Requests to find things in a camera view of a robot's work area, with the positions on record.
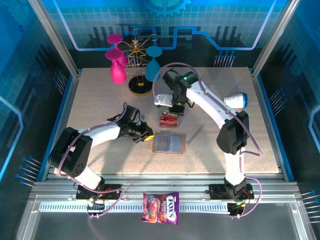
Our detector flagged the white slotted cable duct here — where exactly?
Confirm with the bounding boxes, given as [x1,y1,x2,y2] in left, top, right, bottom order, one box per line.
[39,202,230,213]

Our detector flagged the white cup with blue lid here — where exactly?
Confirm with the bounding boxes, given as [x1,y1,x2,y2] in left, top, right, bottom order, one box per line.
[223,91,248,110]

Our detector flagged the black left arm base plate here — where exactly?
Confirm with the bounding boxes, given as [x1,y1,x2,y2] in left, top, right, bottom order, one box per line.
[76,183,122,201]

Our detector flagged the red snack packet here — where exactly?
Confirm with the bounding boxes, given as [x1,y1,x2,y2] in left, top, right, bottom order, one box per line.
[157,109,181,129]

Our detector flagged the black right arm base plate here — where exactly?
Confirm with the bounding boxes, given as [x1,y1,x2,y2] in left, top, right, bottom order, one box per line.
[208,183,255,201]

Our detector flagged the purple Fox's candy bag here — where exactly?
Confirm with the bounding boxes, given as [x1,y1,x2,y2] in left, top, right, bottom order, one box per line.
[140,191,180,226]

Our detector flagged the small black connector board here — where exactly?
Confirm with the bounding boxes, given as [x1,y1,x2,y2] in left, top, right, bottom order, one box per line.
[87,202,106,213]
[228,203,245,216]

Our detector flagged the blue wine glass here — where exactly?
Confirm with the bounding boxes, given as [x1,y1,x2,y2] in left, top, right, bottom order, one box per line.
[144,46,163,83]

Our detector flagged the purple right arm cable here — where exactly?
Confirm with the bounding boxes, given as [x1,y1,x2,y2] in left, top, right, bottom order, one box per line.
[152,61,264,220]

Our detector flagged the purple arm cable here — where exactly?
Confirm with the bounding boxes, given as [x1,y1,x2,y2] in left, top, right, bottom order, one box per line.
[152,61,264,220]
[57,101,128,220]

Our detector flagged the gold wire glass rack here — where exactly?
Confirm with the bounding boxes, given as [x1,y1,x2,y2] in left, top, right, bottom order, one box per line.
[122,28,160,97]

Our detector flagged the pink wine glass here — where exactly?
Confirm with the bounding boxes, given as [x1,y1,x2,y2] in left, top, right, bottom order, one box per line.
[104,48,128,85]

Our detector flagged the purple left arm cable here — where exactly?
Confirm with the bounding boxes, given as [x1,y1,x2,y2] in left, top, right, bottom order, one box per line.
[57,101,128,220]

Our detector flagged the aluminium frame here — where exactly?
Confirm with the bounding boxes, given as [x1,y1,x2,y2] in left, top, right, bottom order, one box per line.
[14,0,317,240]

